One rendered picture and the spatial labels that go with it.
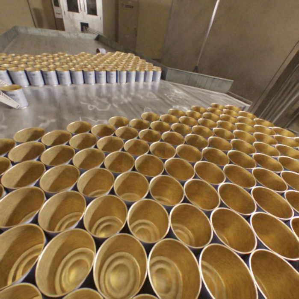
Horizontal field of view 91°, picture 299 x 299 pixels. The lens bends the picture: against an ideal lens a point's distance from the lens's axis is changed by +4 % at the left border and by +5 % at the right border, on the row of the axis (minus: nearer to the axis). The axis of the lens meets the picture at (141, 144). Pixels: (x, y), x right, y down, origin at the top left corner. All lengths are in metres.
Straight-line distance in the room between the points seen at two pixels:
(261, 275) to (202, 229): 0.11
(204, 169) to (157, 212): 0.18
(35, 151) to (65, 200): 0.18
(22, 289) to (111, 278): 0.12
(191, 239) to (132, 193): 0.15
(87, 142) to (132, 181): 0.19
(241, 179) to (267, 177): 0.06
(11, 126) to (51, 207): 0.44
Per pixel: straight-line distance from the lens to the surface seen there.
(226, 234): 0.38
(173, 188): 0.34
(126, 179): 0.33
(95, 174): 0.34
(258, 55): 2.63
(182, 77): 1.28
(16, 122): 0.72
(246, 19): 2.83
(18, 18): 6.96
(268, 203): 0.44
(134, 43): 7.22
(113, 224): 0.34
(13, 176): 0.40
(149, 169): 0.39
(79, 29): 5.53
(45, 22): 6.92
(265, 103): 2.53
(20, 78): 1.03
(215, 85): 1.30
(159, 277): 0.32
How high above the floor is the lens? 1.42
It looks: 40 degrees down
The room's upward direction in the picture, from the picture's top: 9 degrees clockwise
